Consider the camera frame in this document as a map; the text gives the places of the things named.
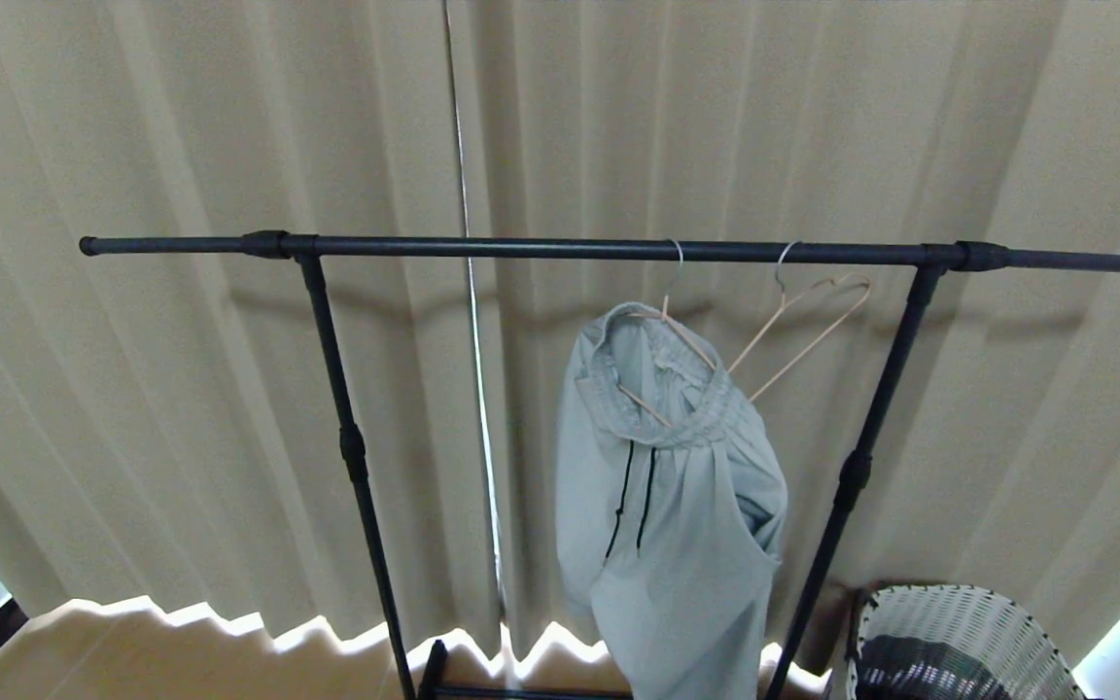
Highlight beige curtain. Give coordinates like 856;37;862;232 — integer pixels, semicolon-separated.
0;0;1120;672

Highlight black clothes rack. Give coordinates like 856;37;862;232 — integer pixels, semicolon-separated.
79;230;1120;700

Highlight pale grey shorts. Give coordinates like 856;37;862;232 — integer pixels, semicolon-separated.
555;301;789;700

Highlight white laundry basket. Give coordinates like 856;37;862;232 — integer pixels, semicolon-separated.
844;583;1091;700

